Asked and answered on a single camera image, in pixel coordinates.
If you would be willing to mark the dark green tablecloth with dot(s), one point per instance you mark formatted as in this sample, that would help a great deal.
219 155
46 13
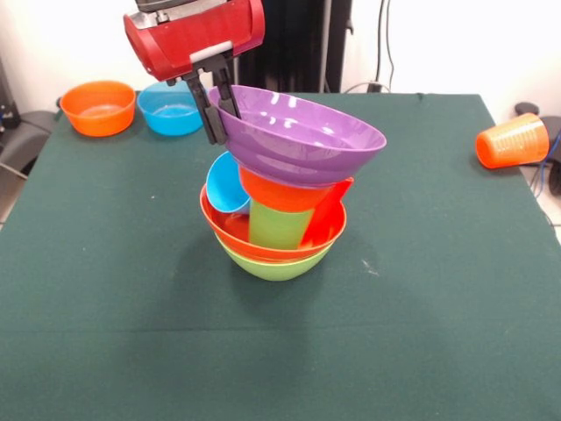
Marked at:
263 342

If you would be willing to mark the orange cup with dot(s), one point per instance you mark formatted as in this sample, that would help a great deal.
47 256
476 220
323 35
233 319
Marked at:
513 142

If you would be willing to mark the purple bowl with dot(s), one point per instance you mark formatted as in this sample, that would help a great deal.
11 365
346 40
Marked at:
298 153

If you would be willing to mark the dark equipment rack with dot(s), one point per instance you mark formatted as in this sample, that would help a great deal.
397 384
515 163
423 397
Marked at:
3 101

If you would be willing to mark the blue bowl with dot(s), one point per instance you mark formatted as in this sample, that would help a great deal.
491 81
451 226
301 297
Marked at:
166 118

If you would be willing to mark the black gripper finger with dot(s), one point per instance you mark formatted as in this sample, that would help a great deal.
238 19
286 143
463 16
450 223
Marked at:
228 96
208 114

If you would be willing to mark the green cup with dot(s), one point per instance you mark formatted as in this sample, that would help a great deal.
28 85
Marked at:
276 228

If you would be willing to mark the wide orange bowl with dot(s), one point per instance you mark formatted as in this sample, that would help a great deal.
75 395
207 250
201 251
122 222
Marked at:
228 228

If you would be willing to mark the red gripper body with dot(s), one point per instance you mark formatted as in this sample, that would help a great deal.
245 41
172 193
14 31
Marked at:
197 39

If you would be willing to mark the grey chair base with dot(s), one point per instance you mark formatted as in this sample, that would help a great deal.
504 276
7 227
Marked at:
26 136

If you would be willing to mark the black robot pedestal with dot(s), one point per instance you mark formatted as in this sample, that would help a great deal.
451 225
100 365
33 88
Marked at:
298 44

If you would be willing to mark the small orange bowl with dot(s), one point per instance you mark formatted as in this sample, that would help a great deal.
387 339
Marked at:
280 197
98 105

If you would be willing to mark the red cup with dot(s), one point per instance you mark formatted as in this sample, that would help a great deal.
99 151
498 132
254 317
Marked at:
326 215

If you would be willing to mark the green bowl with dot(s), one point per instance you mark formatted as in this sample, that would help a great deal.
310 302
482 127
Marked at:
271 269

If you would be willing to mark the blue cup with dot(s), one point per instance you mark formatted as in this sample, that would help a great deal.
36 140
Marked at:
225 184

